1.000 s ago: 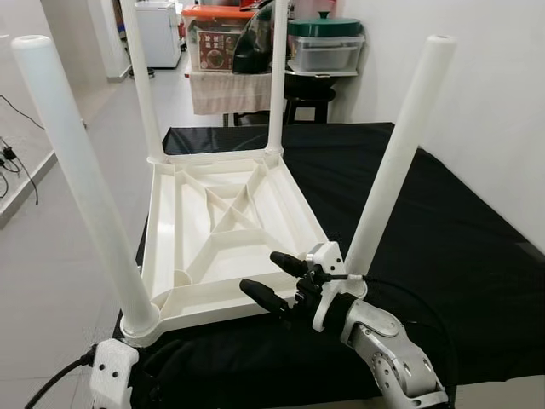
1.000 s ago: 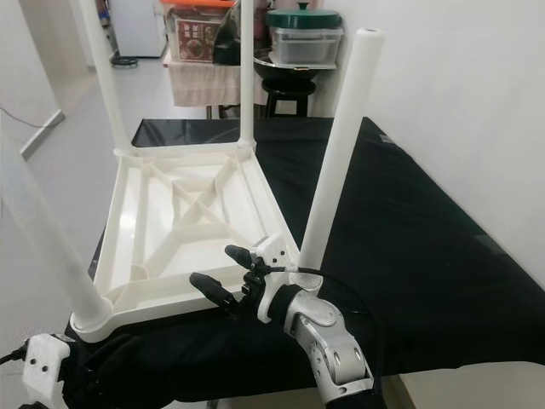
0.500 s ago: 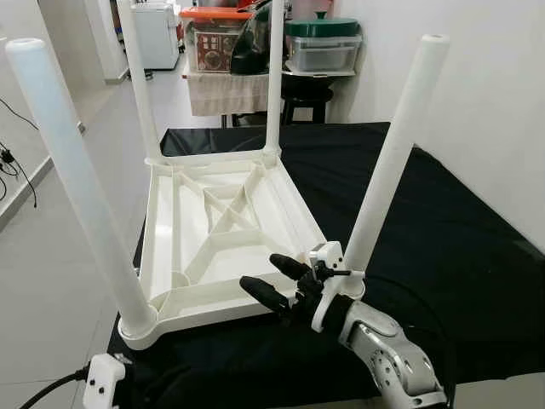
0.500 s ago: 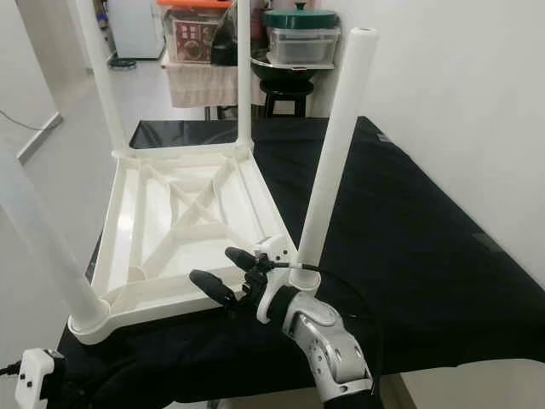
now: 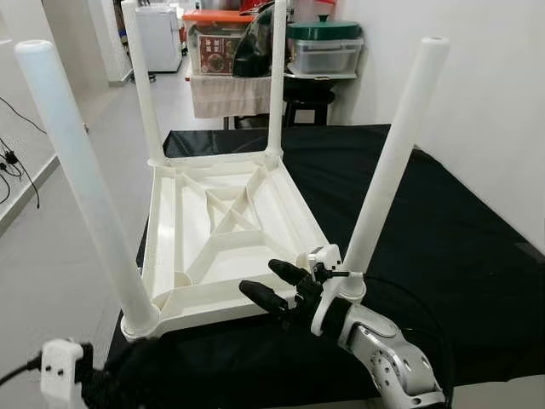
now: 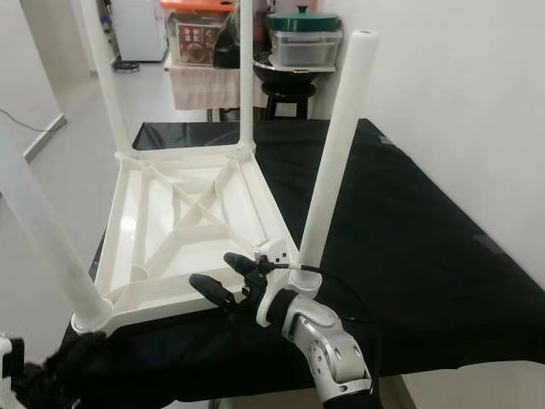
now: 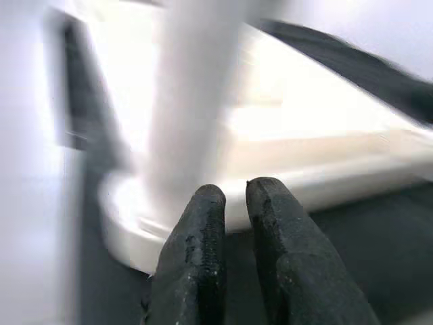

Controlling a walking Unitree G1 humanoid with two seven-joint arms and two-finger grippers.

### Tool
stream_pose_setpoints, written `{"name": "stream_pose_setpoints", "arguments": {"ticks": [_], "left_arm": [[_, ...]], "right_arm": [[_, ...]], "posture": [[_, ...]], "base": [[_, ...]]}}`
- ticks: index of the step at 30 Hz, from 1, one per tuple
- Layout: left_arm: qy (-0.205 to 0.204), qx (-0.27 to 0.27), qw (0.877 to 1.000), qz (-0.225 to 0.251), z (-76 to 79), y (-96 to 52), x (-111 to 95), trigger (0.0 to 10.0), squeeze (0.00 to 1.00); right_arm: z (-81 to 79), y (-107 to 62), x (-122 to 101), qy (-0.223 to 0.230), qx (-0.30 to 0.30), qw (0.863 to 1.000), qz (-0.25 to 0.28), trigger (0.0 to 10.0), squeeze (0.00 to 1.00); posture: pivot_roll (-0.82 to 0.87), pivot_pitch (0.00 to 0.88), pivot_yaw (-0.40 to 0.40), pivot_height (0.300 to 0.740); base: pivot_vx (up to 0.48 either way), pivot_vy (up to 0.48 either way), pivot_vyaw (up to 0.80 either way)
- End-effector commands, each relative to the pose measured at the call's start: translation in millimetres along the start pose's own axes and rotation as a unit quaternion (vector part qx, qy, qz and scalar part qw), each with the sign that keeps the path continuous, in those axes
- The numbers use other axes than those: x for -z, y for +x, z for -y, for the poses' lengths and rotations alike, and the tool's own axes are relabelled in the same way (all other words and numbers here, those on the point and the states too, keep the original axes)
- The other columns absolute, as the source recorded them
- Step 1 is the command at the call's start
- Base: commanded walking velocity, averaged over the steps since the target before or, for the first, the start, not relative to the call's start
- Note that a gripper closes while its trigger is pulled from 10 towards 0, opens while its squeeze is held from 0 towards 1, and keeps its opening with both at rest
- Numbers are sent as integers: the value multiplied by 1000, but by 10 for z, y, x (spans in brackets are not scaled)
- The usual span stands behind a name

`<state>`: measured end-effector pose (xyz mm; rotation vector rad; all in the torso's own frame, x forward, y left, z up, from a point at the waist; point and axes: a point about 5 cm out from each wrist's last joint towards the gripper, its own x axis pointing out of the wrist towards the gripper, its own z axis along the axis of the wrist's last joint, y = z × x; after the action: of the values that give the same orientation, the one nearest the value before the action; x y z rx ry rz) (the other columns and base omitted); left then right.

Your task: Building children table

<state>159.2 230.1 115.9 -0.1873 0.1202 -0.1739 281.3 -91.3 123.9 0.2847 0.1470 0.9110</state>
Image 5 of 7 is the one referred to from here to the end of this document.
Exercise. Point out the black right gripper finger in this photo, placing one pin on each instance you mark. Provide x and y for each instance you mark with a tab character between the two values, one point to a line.
289	273
266	298

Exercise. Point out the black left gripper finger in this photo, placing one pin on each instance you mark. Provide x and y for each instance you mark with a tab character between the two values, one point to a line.
136	358
128	394

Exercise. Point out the white plastic table top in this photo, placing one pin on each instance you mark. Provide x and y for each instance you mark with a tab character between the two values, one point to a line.
213	256

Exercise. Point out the black tablecloth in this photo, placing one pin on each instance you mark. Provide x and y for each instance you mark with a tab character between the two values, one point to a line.
426	239

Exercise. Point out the clear plastic bag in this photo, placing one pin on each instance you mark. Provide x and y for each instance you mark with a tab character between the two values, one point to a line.
217	143

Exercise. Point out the black round stool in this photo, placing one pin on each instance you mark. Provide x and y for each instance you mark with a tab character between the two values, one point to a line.
308	100

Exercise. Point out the beige cloth covered table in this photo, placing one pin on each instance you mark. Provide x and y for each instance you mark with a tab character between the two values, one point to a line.
223	95

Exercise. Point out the clear plastic storage box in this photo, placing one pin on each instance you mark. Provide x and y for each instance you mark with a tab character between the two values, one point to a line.
328	56

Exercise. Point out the black bag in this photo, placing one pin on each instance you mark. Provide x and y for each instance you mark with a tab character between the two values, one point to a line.
254	53

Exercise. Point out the orange-lidded storage box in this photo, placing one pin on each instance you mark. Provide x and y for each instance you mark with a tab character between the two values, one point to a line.
213	43

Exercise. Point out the green pot lid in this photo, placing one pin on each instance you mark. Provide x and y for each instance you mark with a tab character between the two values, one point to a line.
324	31

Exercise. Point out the white cabinet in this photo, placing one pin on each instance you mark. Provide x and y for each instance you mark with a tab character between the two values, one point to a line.
160	38

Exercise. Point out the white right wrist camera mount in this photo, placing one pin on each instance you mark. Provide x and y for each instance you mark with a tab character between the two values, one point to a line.
328	294

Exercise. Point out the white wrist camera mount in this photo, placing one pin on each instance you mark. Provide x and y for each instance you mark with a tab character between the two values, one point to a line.
328	294
61	371

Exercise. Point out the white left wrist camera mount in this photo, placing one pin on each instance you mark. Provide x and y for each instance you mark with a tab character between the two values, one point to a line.
61	371

